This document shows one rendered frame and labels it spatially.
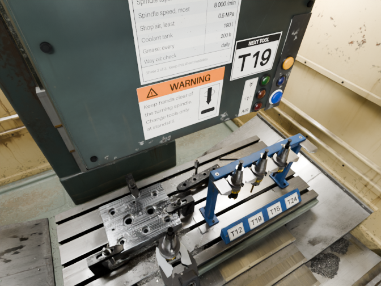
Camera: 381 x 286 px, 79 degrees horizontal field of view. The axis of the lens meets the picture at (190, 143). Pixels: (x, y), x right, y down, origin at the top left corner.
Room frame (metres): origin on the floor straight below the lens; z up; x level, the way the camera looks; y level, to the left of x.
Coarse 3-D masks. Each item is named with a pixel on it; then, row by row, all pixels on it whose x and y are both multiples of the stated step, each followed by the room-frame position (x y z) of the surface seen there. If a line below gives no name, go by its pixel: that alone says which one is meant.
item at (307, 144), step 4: (304, 140) 0.72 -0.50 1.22; (300, 144) 0.70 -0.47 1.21; (304, 144) 0.70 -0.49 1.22; (308, 144) 0.70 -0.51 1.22; (312, 144) 0.70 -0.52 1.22; (304, 148) 0.68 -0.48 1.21; (308, 148) 0.67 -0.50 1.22; (312, 148) 0.67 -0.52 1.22; (316, 148) 0.67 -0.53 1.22; (308, 152) 0.65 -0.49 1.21; (312, 152) 0.65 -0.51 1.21
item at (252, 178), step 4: (244, 168) 0.56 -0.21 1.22; (248, 168) 0.56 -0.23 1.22; (244, 172) 0.54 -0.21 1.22; (248, 172) 0.54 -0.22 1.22; (244, 176) 0.52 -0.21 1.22; (248, 176) 0.52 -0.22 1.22; (252, 176) 0.52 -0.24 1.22; (256, 176) 0.52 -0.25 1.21; (248, 180) 0.50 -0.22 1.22; (252, 180) 0.50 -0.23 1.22
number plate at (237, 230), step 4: (240, 224) 0.45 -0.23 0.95; (232, 228) 0.43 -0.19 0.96; (236, 228) 0.44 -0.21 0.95; (240, 228) 0.44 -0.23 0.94; (228, 232) 0.42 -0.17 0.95; (232, 232) 0.42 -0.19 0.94; (236, 232) 0.43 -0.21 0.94; (240, 232) 0.43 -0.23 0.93; (244, 232) 0.43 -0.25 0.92; (232, 236) 0.41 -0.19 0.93; (236, 236) 0.41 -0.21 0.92
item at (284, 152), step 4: (284, 148) 0.60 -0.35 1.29; (288, 148) 0.60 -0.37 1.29; (280, 152) 0.60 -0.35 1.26; (284, 152) 0.59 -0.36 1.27; (288, 152) 0.59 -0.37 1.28; (276, 156) 0.61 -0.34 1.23; (280, 156) 0.59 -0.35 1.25; (284, 156) 0.59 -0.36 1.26; (280, 160) 0.59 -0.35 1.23; (284, 160) 0.58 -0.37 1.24
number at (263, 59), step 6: (258, 48) 0.40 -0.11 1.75; (264, 48) 0.40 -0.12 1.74; (270, 48) 0.41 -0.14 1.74; (252, 54) 0.39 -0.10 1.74; (258, 54) 0.40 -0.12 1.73; (264, 54) 0.41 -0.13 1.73; (270, 54) 0.41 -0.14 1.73; (252, 60) 0.39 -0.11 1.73; (258, 60) 0.40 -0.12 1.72; (264, 60) 0.41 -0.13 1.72; (270, 60) 0.42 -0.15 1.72; (252, 66) 0.40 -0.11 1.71; (258, 66) 0.40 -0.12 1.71; (264, 66) 0.41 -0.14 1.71
